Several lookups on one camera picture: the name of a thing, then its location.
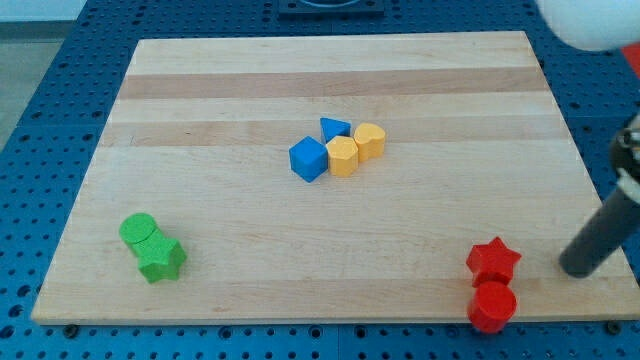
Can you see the blue triangle block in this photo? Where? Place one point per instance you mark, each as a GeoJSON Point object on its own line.
{"type": "Point", "coordinates": [331, 128]}

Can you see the red cylinder block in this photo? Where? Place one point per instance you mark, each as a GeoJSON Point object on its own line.
{"type": "Point", "coordinates": [492, 306]}

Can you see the green star block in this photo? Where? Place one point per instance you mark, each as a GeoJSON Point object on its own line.
{"type": "Point", "coordinates": [159, 257]}

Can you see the green cylinder block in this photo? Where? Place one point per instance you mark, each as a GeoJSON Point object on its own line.
{"type": "Point", "coordinates": [136, 229]}

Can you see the yellow hexagon block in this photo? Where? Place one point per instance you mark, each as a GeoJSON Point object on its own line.
{"type": "Point", "coordinates": [343, 156]}

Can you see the blue cube block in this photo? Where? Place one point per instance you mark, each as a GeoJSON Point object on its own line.
{"type": "Point", "coordinates": [308, 159]}

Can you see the yellow heart block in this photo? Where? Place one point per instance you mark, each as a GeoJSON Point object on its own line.
{"type": "Point", "coordinates": [370, 140]}

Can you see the dark grey pointer rod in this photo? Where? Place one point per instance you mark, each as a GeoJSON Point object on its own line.
{"type": "Point", "coordinates": [612, 224]}

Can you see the red star block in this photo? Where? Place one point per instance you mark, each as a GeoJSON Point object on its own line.
{"type": "Point", "coordinates": [492, 262]}

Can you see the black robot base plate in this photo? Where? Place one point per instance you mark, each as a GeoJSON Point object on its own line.
{"type": "Point", "coordinates": [289, 9]}

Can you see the wooden board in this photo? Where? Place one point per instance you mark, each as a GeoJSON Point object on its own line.
{"type": "Point", "coordinates": [199, 138]}

